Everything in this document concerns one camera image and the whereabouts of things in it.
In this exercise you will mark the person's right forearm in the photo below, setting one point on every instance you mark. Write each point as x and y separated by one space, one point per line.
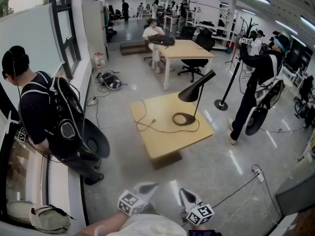
200 227

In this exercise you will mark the person's left forearm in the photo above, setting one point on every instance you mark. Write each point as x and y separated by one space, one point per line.
108 224

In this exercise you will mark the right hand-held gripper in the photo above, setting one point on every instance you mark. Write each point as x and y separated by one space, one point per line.
199 214

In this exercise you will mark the clear water jug red cap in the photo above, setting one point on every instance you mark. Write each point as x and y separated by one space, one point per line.
98 60

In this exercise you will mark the low wooden table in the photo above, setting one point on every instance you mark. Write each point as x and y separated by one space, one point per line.
162 141

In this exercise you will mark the small black chest monitor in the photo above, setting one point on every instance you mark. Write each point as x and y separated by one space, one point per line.
197 233

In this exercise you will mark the grey cabinet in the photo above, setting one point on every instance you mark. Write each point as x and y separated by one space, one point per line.
295 195

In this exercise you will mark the beige fabric bag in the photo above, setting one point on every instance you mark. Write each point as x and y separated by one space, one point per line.
49 220

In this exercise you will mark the black bag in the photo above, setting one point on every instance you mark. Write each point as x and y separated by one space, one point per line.
161 39

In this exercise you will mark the black pole stand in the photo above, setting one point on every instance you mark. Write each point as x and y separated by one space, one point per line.
220 104

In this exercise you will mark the black office chair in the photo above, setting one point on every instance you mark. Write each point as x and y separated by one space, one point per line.
188 32
194 63

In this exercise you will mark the white locker cabinet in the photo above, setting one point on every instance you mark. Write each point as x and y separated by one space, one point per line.
94 28

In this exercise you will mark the white shelving unit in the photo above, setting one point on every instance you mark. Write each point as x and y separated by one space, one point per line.
214 26

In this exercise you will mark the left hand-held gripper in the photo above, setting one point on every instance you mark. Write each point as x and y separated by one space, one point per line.
130 203

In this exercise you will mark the person's white shirt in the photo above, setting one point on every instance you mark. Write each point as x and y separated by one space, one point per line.
147 226

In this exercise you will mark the brown wooden step platform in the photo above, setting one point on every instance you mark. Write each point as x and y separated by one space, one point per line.
134 48

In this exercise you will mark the wooden coat rack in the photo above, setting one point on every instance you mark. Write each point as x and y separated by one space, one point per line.
249 27

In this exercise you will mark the open black equipment case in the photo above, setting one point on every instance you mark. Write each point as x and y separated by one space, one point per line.
112 82

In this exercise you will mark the black desk lamp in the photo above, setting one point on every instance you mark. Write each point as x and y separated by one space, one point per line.
189 92

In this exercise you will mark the wooden desk white legs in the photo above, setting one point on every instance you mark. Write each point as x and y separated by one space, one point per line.
184 49

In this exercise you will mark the white power strip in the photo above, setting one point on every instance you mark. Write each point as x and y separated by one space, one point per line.
92 101
259 176

